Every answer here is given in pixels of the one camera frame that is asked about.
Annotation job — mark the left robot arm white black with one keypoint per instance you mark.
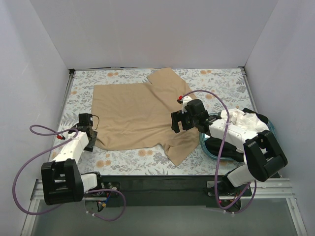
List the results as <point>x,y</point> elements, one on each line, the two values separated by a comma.
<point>62,182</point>

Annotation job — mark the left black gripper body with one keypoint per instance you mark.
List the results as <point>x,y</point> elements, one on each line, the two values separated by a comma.
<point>91,137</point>

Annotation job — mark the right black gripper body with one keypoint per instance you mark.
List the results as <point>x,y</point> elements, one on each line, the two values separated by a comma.
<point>179,120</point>

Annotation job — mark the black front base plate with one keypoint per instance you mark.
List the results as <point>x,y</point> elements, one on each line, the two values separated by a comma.
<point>163,191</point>

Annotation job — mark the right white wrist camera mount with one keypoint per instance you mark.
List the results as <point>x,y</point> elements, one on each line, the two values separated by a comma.
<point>184,100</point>

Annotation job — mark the floral patterned table mat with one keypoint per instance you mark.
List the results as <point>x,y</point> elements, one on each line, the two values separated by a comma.
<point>215,87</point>

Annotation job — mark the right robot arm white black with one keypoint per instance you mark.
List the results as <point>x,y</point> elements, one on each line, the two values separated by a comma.
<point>262,155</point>

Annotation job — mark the beige t shirt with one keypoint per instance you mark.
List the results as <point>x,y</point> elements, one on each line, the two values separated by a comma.
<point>134,116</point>

